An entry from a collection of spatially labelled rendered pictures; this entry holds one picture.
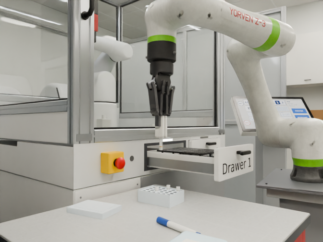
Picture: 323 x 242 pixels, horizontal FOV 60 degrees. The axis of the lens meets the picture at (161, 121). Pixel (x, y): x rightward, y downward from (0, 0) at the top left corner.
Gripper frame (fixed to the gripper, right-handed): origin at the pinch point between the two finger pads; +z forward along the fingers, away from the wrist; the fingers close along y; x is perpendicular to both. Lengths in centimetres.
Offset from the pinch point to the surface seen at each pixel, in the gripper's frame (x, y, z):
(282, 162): 10, -127, 24
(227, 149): 14.2, -20.0, 7.8
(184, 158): -1.1, -16.9, 11.7
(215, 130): -15, -74, 3
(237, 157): 14.9, -27.5, 11.3
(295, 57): -20, -355, -95
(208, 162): 8.8, -16.0, 12.2
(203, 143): -14, -58, 9
